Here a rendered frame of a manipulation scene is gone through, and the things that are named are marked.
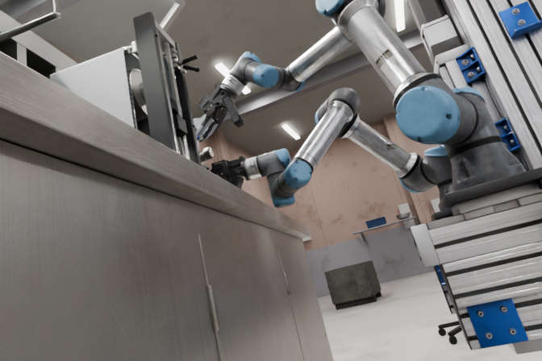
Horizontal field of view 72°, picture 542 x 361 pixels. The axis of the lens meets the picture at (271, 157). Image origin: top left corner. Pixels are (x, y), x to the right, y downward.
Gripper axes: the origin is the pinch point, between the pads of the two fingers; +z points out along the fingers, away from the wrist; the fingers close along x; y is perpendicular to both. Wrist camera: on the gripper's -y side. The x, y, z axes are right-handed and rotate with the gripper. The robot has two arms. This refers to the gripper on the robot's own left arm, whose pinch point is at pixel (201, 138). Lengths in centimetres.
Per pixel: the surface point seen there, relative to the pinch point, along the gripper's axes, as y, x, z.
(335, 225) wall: 46, -995, -31
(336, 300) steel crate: -70, -586, 87
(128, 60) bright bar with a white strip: 17.4, 30.7, -6.3
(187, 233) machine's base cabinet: -49, 74, 12
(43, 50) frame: 50, 28, 6
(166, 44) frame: 6.3, 34.6, -15.3
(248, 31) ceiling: 254, -369, -181
